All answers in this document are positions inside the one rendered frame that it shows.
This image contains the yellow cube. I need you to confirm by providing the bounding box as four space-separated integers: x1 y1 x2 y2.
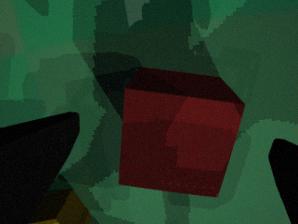
28 189 92 224

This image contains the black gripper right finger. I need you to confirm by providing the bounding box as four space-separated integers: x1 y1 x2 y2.
269 139 298 224

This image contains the red block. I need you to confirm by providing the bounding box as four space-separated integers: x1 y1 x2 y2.
118 67 245 198

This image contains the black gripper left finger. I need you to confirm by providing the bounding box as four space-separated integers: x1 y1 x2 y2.
0 112 80 224

